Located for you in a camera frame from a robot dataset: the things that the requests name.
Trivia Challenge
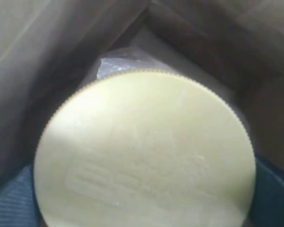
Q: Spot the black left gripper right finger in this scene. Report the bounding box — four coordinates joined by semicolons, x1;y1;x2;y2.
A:
249;157;284;227

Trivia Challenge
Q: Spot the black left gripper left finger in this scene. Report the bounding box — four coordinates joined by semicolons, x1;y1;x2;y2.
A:
0;165;42;227

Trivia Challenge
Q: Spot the clear jar with yellow lid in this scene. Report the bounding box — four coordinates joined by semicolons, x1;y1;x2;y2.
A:
34;47;256;227

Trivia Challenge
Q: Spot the brown paper shopping bag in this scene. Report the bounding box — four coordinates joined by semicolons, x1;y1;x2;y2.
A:
0;0;284;186

